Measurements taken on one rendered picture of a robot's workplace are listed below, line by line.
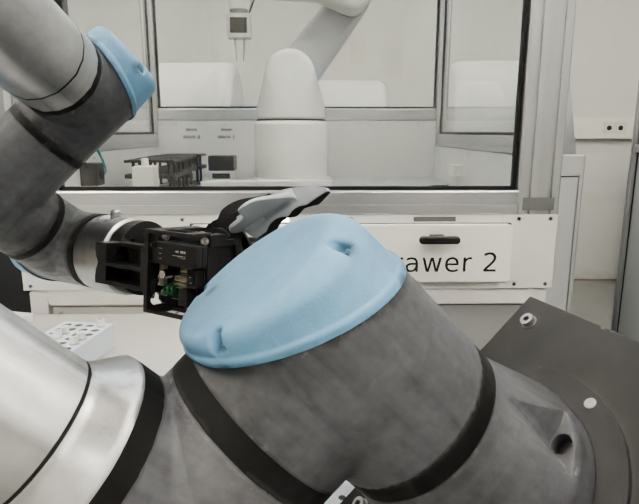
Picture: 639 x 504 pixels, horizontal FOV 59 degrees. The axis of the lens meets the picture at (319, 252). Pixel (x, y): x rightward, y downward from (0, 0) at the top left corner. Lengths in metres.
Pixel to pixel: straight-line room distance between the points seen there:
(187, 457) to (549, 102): 0.97
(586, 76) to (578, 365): 4.17
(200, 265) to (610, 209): 4.35
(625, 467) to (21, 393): 0.32
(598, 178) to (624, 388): 4.23
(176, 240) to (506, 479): 0.31
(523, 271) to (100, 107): 0.86
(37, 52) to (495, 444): 0.39
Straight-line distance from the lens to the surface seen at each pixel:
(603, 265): 4.77
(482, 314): 1.18
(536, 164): 1.14
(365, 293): 0.28
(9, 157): 0.55
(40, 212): 0.58
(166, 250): 0.48
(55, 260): 0.60
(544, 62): 1.14
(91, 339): 0.92
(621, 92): 4.67
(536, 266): 1.17
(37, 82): 0.48
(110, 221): 0.57
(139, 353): 0.94
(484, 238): 1.11
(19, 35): 0.45
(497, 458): 0.35
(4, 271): 1.92
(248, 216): 0.47
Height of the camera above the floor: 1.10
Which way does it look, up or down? 12 degrees down
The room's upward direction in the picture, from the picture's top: straight up
